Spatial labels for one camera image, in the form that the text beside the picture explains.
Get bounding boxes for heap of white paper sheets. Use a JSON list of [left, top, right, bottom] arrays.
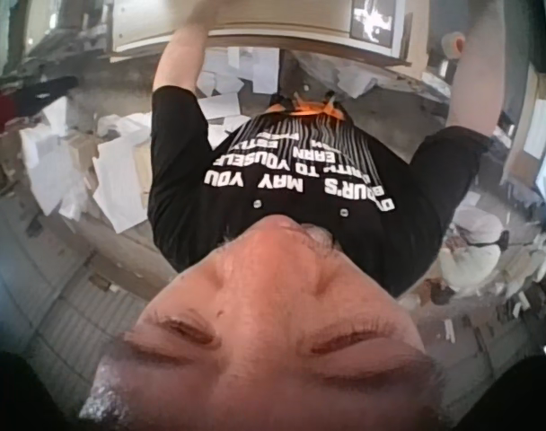
[[20, 96, 154, 234]]

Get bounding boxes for stack of beige boards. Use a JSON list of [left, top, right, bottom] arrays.
[[508, 62, 546, 228]]

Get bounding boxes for shelf with boards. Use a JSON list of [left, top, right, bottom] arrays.
[[24, 0, 118, 62]]

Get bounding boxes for black and white framed picture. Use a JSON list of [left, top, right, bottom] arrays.
[[348, 0, 407, 50]]

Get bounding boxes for person's left hand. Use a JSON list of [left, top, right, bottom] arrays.
[[182, 0, 233, 29]]

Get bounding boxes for large beige board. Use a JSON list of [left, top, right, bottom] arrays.
[[110, 0, 432, 63]]

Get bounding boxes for heap of white scraps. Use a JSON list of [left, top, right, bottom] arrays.
[[501, 233, 546, 315]]

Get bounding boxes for red and black garment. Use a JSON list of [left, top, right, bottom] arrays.
[[0, 75, 80, 134]]

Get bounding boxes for crumpled grey paper sheet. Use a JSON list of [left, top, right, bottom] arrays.
[[295, 52, 384, 99]]

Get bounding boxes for scattered white paper sheets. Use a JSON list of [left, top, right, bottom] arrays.
[[195, 44, 284, 149]]

